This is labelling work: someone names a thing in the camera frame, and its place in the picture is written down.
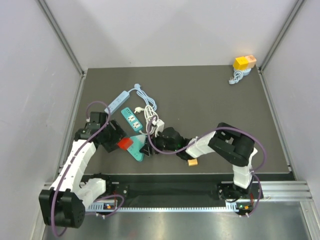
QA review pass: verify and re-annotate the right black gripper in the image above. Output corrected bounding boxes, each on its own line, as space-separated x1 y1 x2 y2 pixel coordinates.
140 128 179 157

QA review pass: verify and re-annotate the teal triangular power strip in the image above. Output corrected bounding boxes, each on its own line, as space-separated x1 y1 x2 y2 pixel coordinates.
127 134 146 162

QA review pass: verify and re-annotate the red plug adapter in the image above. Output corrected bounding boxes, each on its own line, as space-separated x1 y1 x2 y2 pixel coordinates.
117 137 133 150

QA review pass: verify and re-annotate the orange plug adapter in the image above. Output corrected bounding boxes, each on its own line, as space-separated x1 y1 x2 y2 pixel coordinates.
187 158 198 167

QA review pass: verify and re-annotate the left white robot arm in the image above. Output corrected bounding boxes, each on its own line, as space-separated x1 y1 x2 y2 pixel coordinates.
38 112 127 229

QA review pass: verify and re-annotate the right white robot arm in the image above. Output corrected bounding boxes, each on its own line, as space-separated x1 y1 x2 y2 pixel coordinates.
139 122 258 202

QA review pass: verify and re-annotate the yellow cube socket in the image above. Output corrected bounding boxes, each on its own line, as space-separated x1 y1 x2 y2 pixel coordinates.
232 56 249 71

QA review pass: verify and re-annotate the orange cube socket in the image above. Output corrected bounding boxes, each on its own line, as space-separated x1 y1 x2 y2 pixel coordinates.
245 55 257 69

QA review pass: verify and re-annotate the teal rectangular power strip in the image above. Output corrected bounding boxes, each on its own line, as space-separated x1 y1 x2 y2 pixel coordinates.
120 107 143 132

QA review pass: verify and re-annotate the light blue power strip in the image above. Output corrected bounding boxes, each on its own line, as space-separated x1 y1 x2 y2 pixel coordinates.
104 90 130 115

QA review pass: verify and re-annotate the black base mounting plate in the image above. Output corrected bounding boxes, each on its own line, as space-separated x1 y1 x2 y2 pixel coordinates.
84 181 265 201

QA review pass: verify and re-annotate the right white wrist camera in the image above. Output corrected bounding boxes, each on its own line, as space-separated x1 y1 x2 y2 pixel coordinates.
150 119 165 137

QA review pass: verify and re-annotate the white coiled power cable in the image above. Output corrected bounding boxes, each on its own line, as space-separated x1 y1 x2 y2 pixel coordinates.
132 104 161 128

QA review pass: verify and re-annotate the light blue power cable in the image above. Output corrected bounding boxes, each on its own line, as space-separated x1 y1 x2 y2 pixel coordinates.
128 83 158 112

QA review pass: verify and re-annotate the grey slotted cable duct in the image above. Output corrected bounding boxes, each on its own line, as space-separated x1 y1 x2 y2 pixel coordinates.
86 202 239 213

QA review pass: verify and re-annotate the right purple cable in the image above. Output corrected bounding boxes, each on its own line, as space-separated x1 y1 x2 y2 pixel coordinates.
146 117 268 218

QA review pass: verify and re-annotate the blue coiled cable with plug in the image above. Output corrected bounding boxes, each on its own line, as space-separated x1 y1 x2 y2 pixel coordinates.
227 67 251 86

